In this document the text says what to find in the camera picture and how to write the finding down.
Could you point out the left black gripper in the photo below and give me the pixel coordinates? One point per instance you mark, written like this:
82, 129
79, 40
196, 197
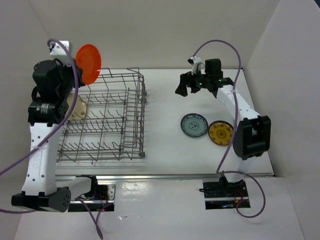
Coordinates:
79, 75

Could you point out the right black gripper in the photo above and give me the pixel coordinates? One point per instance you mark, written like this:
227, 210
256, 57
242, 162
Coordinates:
187, 79

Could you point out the orange plate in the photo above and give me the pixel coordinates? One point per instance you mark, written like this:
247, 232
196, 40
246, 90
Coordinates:
88, 59

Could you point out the cream plate small motifs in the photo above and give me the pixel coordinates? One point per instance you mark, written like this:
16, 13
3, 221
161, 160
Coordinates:
79, 110

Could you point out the blue patterned plate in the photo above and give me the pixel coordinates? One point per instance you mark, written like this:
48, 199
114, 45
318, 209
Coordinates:
194, 125

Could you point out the yellow patterned plate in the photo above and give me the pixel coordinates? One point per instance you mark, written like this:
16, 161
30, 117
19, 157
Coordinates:
220, 132

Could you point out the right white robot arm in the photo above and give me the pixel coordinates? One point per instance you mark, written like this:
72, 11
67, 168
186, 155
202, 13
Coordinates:
251, 133

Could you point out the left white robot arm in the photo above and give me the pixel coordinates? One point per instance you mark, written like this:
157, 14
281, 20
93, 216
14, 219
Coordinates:
47, 114

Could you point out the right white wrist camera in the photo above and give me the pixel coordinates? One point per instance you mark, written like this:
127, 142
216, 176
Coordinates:
195, 63

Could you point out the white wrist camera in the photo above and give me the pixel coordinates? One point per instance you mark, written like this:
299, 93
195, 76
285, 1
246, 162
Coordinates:
195, 63
57, 52

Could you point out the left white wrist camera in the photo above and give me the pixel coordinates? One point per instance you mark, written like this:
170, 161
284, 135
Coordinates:
57, 52

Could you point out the grey wire dish rack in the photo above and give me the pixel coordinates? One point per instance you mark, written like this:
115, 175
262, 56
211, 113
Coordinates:
112, 126

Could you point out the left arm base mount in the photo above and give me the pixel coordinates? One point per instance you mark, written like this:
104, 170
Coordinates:
100, 197

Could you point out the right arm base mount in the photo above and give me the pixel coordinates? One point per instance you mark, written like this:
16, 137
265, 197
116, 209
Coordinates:
217, 198

